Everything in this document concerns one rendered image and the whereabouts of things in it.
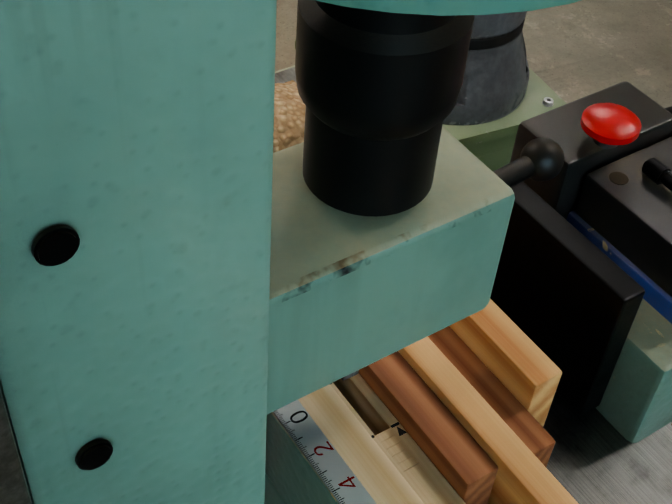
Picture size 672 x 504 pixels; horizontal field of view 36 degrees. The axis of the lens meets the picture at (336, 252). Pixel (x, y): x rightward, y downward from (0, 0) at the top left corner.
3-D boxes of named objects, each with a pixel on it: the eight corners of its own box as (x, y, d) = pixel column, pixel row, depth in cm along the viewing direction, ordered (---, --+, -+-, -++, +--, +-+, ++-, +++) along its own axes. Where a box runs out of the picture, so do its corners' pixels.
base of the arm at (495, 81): (333, 60, 122) (340, -15, 116) (452, 17, 131) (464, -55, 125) (438, 145, 112) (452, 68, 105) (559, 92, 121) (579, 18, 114)
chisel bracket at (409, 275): (486, 331, 47) (521, 191, 41) (211, 468, 41) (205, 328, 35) (391, 232, 51) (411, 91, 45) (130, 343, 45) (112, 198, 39)
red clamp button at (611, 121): (650, 138, 53) (655, 122, 52) (607, 157, 51) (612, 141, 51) (609, 107, 54) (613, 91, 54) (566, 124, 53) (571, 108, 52)
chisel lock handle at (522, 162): (568, 181, 47) (578, 148, 46) (457, 230, 45) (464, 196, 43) (539, 157, 49) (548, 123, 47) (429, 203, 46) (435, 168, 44)
